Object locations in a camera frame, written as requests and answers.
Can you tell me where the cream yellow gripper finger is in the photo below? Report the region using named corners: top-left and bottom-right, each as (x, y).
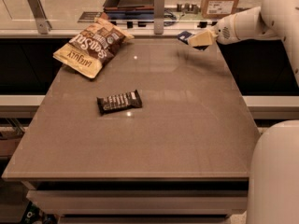
top-left (188, 29), bottom-right (217, 47)

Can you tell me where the blue rxbar blueberry wrapper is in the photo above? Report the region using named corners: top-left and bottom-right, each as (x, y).
top-left (177, 31), bottom-right (206, 50)

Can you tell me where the dark chocolate rxbar wrapper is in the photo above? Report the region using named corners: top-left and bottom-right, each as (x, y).
top-left (97, 91), bottom-right (143, 115)

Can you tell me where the brown cardboard box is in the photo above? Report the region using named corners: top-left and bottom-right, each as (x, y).
top-left (200, 0), bottom-right (239, 19)

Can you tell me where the Late July chips bag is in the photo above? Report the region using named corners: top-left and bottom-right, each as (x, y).
top-left (53, 18), bottom-right (134, 79)

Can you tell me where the middle metal railing post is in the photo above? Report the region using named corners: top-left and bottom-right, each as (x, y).
top-left (154, 0), bottom-right (164, 35)

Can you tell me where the metal railing post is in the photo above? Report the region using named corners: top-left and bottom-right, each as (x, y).
top-left (27, 0), bottom-right (51, 35)
top-left (154, 0), bottom-right (164, 35)

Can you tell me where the left metal railing post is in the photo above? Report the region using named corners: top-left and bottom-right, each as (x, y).
top-left (27, 0), bottom-right (51, 35)

